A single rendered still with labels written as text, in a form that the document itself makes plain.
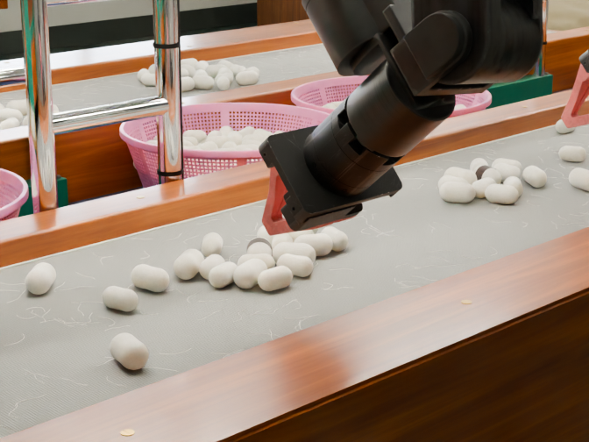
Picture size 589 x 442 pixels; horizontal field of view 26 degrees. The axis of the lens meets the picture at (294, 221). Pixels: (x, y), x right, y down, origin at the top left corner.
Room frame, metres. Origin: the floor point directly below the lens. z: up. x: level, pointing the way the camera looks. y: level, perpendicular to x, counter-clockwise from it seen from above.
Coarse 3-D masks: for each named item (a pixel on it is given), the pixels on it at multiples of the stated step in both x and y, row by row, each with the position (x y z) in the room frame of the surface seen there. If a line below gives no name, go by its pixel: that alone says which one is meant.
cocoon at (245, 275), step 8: (248, 264) 1.00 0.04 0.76; (256, 264) 1.00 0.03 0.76; (264, 264) 1.01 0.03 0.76; (240, 272) 0.99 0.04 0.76; (248, 272) 0.99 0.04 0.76; (256, 272) 0.99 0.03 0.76; (240, 280) 0.99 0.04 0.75; (248, 280) 0.99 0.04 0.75; (256, 280) 0.99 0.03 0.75; (248, 288) 0.99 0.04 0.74
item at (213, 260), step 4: (212, 256) 1.03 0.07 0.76; (216, 256) 1.03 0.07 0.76; (220, 256) 1.03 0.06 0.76; (204, 260) 1.02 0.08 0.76; (208, 260) 1.02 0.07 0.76; (212, 260) 1.02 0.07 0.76; (216, 260) 1.02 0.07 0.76; (220, 260) 1.02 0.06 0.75; (204, 264) 1.01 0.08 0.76; (208, 264) 1.01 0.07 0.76; (212, 264) 1.01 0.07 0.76; (216, 264) 1.02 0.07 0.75; (200, 268) 1.01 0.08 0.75; (204, 268) 1.01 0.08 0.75; (208, 268) 1.01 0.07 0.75; (200, 272) 1.01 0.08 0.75; (204, 272) 1.01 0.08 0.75; (208, 272) 1.01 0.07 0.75; (204, 276) 1.01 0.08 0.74; (208, 276) 1.01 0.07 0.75
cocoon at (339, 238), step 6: (324, 228) 1.11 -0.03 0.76; (330, 228) 1.10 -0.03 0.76; (336, 228) 1.11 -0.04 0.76; (330, 234) 1.09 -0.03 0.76; (336, 234) 1.09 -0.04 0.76; (342, 234) 1.09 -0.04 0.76; (336, 240) 1.09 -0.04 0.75; (342, 240) 1.09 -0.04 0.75; (336, 246) 1.09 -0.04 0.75; (342, 246) 1.09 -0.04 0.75
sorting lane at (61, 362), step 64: (576, 128) 1.60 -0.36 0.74; (576, 192) 1.29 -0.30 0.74; (64, 256) 1.08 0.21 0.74; (128, 256) 1.08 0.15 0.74; (320, 256) 1.08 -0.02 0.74; (384, 256) 1.08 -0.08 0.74; (448, 256) 1.08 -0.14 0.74; (0, 320) 0.92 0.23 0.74; (64, 320) 0.92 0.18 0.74; (128, 320) 0.92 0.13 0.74; (192, 320) 0.92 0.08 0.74; (256, 320) 0.92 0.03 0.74; (320, 320) 0.92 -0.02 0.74; (0, 384) 0.80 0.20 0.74; (64, 384) 0.80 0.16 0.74; (128, 384) 0.80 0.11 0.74
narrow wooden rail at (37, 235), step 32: (544, 96) 1.68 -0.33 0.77; (448, 128) 1.49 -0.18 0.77; (480, 128) 1.50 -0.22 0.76; (512, 128) 1.55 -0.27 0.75; (128, 192) 1.20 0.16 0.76; (160, 192) 1.20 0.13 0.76; (192, 192) 1.20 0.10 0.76; (224, 192) 1.22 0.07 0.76; (256, 192) 1.25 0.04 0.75; (0, 224) 1.10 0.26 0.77; (32, 224) 1.10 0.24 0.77; (64, 224) 1.10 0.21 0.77; (96, 224) 1.12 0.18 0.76; (128, 224) 1.14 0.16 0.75; (160, 224) 1.17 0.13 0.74; (0, 256) 1.04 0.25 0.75; (32, 256) 1.07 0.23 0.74
